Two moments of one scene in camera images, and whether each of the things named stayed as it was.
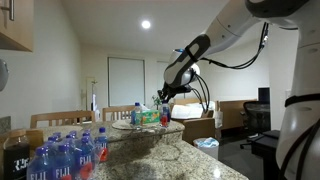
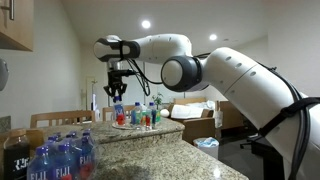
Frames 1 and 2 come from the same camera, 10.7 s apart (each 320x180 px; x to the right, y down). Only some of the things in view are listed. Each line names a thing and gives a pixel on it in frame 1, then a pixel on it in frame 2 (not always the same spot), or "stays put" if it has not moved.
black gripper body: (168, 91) -> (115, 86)
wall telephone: (4, 74) stays put
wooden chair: (61, 119) stays put
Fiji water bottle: (165, 114) -> (151, 117)
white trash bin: (209, 145) stays put
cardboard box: (203, 117) stays put
